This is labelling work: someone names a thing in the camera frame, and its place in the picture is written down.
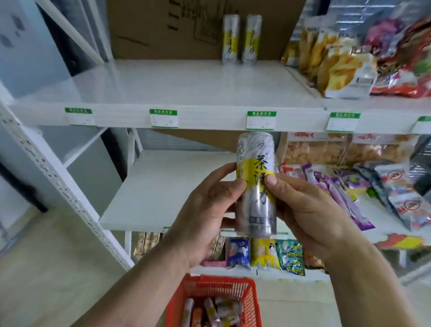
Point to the person's left hand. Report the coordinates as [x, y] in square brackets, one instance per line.
[198, 215]

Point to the person's right hand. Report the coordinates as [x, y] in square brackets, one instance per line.
[313, 215]

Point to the person's right thumb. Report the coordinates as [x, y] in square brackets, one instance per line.
[281, 188]

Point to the person's left thumb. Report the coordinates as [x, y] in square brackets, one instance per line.
[229, 192]

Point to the silver and yellow drink can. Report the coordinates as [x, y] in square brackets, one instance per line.
[257, 209]
[230, 38]
[252, 38]

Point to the person's right forearm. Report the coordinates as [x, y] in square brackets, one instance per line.
[367, 289]

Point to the person's left forearm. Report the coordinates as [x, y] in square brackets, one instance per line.
[141, 289]

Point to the clear cracker bag red top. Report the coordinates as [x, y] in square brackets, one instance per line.
[313, 150]
[380, 150]

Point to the pile of purple snack packets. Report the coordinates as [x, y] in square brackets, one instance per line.
[340, 192]

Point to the pink and brown snack packet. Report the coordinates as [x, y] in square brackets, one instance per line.
[217, 251]

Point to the blue snack packet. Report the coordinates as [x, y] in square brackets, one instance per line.
[238, 252]

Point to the yellow snack packet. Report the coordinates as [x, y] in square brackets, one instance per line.
[265, 254]

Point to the green snack packet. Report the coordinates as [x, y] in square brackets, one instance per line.
[291, 257]

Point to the green and white price label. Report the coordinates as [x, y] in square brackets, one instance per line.
[342, 122]
[422, 126]
[78, 117]
[163, 119]
[261, 121]

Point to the orange snack packet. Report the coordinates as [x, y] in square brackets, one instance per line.
[313, 261]

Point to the red plastic shopping basket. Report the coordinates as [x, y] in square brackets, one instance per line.
[215, 286]

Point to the brown snack packets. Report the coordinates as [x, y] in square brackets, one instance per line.
[146, 243]

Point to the white metal shelving rack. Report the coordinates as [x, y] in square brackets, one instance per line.
[202, 84]

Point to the white packet with red circle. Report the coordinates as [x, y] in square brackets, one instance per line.
[395, 177]
[412, 209]

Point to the white tube packet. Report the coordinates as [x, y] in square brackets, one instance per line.
[187, 313]

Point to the orange tube packet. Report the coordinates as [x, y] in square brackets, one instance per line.
[196, 318]

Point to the yellow and red star sign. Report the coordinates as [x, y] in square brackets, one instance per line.
[400, 242]

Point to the yellow and white chip bag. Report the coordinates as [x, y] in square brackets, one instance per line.
[305, 47]
[350, 72]
[321, 50]
[291, 54]

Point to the red snack bag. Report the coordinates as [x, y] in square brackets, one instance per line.
[404, 67]

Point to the brown cardboard box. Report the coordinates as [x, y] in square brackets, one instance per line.
[151, 27]

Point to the purple snack bag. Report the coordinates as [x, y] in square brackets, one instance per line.
[382, 33]

